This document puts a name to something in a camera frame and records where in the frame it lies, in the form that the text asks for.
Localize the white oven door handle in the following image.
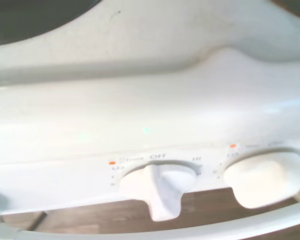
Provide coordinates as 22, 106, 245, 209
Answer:
0, 199, 300, 240

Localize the white burner knob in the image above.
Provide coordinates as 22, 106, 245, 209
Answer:
222, 147, 300, 210
118, 163, 197, 222

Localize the small black coil burner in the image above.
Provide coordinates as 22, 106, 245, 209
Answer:
0, 0, 100, 50

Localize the white electric stove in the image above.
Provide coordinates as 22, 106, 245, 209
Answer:
0, 0, 300, 240

